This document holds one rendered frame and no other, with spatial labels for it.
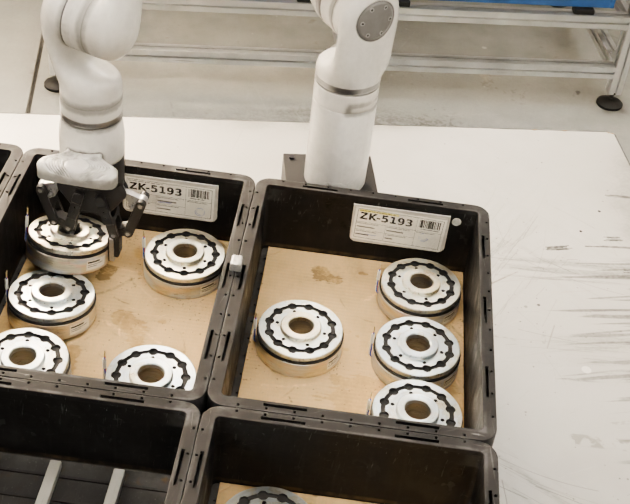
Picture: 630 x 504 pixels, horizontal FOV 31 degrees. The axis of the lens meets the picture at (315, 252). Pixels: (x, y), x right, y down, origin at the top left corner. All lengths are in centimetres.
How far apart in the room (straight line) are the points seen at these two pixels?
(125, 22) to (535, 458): 74
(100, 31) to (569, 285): 85
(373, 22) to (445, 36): 232
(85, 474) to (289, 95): 229
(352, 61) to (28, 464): 67
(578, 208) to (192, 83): 176
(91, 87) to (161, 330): 31
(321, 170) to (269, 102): 172
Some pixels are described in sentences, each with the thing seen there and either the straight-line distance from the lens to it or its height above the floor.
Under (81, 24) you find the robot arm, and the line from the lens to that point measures 124.
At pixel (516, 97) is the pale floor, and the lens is 357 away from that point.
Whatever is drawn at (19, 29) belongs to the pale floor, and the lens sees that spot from 370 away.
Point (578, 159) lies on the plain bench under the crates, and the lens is 204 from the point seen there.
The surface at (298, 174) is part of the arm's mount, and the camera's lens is 170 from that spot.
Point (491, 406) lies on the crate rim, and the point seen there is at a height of 93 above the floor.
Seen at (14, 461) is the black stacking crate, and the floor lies 83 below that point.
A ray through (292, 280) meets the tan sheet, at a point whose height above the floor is 83.
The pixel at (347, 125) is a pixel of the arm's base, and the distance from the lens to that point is 160.
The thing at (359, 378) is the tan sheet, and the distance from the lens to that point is 135.
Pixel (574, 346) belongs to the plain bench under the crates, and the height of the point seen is 70.
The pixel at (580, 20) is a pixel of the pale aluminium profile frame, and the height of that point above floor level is 29.
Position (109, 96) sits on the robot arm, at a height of 110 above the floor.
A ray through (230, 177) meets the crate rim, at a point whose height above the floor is 93.
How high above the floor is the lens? 179
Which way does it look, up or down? 39 degrees down
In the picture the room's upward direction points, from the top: 7 degrees clockwise
